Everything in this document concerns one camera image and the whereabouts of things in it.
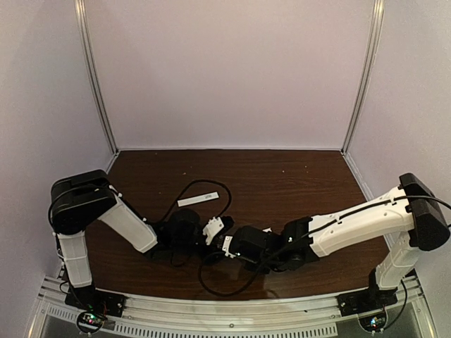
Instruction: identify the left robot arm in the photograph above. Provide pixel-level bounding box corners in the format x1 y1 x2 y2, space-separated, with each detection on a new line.
47 170 233 309

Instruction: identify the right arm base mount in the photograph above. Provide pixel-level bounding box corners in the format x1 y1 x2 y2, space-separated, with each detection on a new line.
337 287 397 317

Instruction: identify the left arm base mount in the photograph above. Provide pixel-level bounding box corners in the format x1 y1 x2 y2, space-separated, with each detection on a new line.
65 287 126 318

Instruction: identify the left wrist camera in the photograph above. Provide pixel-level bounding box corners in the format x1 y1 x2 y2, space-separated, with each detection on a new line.
202 216 235 246

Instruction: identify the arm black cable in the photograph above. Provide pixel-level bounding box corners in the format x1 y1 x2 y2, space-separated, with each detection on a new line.
199 195 451 296
49 180 233 268

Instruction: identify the aluminium corner post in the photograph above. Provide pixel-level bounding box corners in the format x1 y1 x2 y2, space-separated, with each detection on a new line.
74 0 119 155
341 0 385 156

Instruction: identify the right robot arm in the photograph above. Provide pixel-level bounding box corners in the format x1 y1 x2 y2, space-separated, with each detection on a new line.
222 173 450 302

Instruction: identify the white slotted front rail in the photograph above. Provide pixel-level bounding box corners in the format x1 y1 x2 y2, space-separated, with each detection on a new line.
25 277 437 337

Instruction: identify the aluminium left corner post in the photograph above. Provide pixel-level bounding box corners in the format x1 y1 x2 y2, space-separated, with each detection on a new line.
74 0 119 155

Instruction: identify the white remote battery cover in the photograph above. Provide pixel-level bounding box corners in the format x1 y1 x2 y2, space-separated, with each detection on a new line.
177 192 219 208

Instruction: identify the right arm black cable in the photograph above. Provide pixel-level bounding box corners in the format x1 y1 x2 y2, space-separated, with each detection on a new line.
199 195 451 296

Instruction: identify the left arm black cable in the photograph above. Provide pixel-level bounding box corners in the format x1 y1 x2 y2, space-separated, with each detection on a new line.
49 180 233 268

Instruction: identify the aluminium right corner post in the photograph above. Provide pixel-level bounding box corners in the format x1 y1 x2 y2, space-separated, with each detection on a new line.
341 0 385 156

